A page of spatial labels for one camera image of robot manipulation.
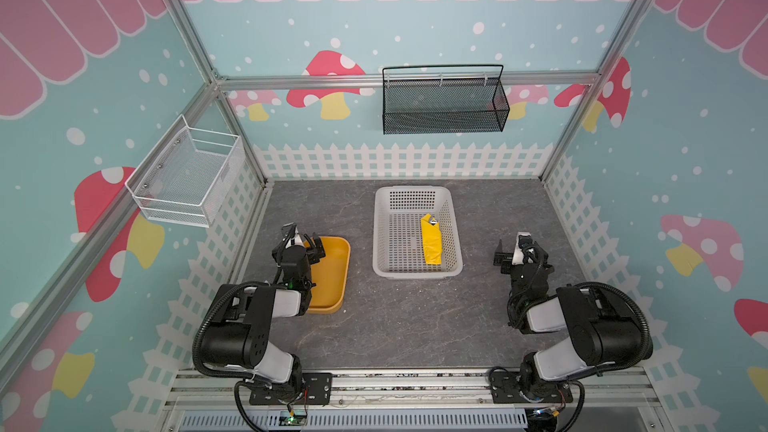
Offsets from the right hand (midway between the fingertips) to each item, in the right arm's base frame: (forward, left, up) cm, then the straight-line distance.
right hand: (518, 241), depth 89 cm
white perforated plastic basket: (+6, +36, -11) cm, 38 cm away
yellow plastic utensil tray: (-6, +57, -10) cm, 59 cm away
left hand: (+2, +66, -3) cm, 66 cm away
